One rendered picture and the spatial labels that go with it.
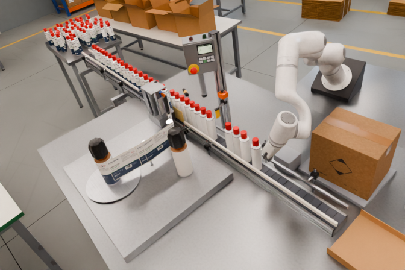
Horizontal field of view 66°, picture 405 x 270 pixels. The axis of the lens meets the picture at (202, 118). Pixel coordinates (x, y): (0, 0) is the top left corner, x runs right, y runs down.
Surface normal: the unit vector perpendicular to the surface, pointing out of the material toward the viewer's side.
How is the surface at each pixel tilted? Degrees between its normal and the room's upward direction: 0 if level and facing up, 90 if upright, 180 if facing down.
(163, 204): 0
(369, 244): 0
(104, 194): 0
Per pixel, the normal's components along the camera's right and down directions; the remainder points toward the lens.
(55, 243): -0.15, -0.78
